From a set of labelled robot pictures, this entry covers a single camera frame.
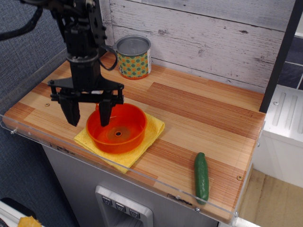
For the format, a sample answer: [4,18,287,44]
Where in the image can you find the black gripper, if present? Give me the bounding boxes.
[47,55,124,127]

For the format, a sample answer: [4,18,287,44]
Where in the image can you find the orange pot with grey handle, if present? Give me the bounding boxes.
[86,104,147,154]

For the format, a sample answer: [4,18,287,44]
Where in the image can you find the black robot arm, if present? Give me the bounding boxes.
[25,0,124,127]

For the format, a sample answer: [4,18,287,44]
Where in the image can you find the yellow cloth napkin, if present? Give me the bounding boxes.
[73,113,165,174]

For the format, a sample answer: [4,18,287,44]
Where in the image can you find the patterned tin can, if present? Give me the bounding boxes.
[113,35,152,80]

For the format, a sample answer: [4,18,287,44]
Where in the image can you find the grey toy fridge cabinet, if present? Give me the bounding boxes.
[44,146,218,227]

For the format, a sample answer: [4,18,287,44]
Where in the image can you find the clear acrylic front guard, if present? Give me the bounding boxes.
[0,115,238,227]

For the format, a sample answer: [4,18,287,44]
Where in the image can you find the silver dispenser panel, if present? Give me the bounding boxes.
[95,185,154,227]

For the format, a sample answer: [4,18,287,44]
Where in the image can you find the yellow object bottom left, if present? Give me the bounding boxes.
[17,216,42,227]

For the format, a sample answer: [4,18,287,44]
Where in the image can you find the green toy cucumber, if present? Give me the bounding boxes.
[194,152,209,205]

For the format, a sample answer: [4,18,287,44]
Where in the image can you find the white toy sink unit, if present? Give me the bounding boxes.
[252,85,303,187]

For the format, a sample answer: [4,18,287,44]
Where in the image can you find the black braided cable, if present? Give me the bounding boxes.
[0,6,45,42]

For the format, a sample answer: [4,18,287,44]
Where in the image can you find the black right frame post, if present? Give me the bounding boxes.
[259,0,303,113]

